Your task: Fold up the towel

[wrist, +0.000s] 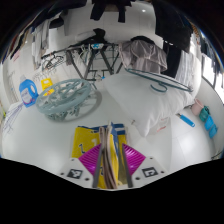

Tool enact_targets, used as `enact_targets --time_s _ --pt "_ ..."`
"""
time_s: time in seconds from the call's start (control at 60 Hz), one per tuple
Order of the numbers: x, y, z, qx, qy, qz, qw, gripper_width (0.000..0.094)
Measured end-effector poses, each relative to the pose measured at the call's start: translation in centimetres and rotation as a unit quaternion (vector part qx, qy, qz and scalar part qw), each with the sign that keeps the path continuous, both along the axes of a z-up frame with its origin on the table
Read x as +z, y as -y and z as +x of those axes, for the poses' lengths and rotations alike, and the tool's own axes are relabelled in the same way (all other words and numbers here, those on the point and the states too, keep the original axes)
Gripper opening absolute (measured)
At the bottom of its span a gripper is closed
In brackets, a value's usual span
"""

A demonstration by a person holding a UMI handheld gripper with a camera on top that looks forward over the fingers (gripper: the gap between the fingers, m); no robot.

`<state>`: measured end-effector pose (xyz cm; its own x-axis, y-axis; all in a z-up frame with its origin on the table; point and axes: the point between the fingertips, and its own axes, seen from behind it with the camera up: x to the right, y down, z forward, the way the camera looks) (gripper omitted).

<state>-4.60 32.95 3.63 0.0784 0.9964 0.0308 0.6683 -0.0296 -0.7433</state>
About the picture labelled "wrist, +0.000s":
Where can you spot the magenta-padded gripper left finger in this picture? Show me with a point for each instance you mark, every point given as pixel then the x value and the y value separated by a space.
pixel 87 160

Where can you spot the blue detergent bottle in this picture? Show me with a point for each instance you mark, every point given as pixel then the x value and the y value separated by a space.
pixel 28 93

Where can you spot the white pillow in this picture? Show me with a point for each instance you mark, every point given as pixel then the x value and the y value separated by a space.
pixel 143 103

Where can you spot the bundle of black clothes hangers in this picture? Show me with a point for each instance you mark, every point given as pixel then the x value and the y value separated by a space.
pixel 55 62

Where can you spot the black folding drying rack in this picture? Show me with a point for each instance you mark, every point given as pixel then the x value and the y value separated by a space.
pixel 103 60

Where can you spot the row of hanging clothes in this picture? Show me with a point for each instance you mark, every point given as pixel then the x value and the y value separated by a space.
pixel 166 20

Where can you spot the teal clothes hanger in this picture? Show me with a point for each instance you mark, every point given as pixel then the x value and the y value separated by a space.
pixel 186 88

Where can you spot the blue plastic stick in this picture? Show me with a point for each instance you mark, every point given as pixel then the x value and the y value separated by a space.
pixel 187 120

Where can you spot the pale green round clip hanger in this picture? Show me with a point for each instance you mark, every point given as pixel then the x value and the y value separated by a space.
pixel 46 105

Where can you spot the teal plastic cup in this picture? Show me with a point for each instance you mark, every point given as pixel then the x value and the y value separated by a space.
pixel 204 114

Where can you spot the yellow and blue patterned towel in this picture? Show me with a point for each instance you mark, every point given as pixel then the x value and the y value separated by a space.
pixel 83 140

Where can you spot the pink plastic cup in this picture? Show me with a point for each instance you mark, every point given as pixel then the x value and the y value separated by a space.
pixel 196 107

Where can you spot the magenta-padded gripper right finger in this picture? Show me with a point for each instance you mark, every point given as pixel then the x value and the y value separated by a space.
pixel 135 160

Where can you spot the grey garment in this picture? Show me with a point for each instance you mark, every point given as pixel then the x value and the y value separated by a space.
pixel 143 56

